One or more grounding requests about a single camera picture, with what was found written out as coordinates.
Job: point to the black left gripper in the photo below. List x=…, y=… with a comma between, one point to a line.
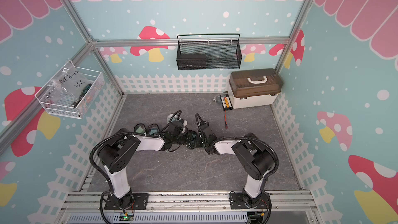
x=187, y=137

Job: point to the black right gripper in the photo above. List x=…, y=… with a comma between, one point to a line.
x=197, y=141

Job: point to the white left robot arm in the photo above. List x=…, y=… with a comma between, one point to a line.
x=116, y=151

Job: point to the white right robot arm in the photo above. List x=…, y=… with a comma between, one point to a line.
x=257, y=158

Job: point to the red black charger lead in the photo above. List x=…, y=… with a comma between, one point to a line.
x=225, y=119

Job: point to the black yellow battery charger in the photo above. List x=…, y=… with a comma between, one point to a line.
x=226, y=102

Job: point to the brown lid storage box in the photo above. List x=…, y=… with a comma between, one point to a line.
x=252, y=88

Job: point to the black box in basket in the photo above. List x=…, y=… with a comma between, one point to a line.
x=191, y=61

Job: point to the green tool in basket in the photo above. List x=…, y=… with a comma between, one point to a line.
x=83, y=93

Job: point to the clear labelled plastic bag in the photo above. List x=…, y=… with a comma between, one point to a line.
x=66, y=85

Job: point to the black wire mesh wall basket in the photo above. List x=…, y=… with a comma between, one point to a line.
x=222, y=50

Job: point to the white wire wall basket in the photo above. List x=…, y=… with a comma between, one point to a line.
x=96, y=78

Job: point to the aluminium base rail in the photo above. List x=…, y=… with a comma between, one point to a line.
x=192, y=207

